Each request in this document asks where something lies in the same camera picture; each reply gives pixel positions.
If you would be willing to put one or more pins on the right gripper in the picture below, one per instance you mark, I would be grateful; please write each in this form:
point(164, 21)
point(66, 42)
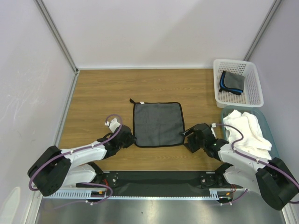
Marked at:
point(193, 139)

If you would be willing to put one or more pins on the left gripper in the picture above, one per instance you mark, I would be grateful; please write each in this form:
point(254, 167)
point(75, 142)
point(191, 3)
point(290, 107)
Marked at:
point(131, 139)

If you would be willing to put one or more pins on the dark grey towel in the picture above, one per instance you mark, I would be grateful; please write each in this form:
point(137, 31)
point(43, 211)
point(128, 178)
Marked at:
point(158, 124)

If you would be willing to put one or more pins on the blue and grey towel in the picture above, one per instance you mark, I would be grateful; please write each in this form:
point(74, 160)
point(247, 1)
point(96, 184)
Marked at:
point(231, 82)

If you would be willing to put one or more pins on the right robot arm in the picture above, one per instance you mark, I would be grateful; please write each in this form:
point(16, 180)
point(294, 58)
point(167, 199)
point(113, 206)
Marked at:
point(271, 179)

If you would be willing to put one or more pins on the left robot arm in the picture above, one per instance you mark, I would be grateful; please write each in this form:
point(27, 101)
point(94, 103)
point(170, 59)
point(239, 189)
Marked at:
point(57, 168)

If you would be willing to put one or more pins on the white towel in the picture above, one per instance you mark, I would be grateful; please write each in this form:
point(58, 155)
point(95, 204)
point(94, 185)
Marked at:
point(247, 124)

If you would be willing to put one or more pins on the white perforated plastic basket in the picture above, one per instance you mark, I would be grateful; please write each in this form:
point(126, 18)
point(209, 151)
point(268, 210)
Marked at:
point(252, 95)

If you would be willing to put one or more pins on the clear teal plastic bin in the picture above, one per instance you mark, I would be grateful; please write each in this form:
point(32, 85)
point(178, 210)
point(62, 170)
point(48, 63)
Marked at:
point(261, 120)

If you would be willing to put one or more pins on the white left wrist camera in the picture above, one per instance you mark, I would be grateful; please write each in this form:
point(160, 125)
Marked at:
point(113, 125)

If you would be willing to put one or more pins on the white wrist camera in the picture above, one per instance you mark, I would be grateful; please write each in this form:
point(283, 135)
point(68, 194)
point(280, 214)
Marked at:
point(213, 128)
point(113, 125)

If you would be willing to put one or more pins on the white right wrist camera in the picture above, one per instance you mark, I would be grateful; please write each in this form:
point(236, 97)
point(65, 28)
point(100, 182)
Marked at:
point(213, 128)

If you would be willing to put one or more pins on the aluminium frame rail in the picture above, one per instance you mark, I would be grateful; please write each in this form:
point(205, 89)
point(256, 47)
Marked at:
point(48, 183)

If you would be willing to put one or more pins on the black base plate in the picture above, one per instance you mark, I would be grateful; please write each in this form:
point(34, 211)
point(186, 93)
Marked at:
point(164, 183)

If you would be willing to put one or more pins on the grey slotted cable duct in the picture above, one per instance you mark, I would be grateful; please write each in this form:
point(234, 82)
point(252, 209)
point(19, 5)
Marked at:
point(213, 194)

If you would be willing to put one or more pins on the right aluminium corner post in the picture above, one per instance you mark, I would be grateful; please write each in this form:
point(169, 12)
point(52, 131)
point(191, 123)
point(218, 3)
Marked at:
point(265, 24)

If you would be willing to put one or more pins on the aluminium corner post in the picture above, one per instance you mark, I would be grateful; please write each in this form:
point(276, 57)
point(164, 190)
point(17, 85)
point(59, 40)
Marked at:
point(56, 34)
point(265, 24)

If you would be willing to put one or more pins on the left aluminium corner post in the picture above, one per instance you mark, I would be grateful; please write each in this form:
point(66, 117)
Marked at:
point(56, 34)

